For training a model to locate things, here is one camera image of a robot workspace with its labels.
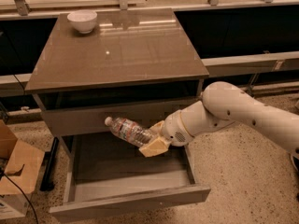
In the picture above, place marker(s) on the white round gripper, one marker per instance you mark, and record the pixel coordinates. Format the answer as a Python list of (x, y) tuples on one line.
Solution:
[(174, 129)]

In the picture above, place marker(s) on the white ceramic bowl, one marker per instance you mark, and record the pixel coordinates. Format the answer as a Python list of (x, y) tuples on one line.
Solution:
[(83, 21)]

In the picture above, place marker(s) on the brown cardboard box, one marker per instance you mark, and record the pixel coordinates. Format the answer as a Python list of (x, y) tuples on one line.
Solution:
[(21, 163)]

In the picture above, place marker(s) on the clear plastic water bottle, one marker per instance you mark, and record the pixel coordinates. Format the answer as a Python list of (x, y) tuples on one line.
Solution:
[(130, 131)]

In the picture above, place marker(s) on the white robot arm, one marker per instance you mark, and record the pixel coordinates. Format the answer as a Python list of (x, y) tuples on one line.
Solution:
[(221, 105)]

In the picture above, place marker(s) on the closed grey middle drawer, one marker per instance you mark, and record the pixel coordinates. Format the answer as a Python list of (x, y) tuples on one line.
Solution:
[(91, 119)]

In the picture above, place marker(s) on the black left cabinet foot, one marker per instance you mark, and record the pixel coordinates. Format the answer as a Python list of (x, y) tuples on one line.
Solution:
[(46, 183)]

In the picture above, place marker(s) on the grey drawer cabinet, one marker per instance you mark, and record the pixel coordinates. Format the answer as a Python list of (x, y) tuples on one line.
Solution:
[(129, 57)]

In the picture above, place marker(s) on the open grey bottom drawer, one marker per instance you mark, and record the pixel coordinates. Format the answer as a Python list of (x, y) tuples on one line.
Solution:
[(108, 177)]

